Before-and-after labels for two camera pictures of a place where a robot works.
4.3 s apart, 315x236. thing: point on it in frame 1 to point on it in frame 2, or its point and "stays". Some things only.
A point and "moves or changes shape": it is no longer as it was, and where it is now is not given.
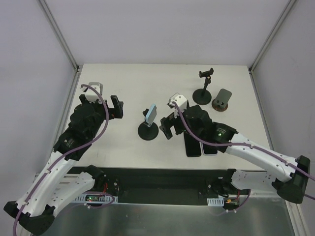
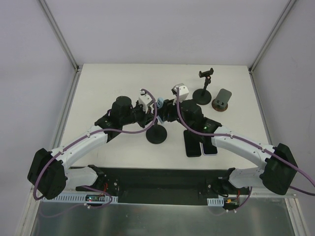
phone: x=150 y=114 moves or changes shape
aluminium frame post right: x=267 y=43 stays
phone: x=209 y=150 stays
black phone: x=193 y=147 stays
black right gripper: x=173 y=123 to x=166 y=111
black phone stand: x=203 y=96 stays
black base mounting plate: x=156 y=186 stays
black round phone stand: x=147 y=132 moves or changes shape
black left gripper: x=106 y=106 to x=147 y=115
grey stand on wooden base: x=220 y=103 stays
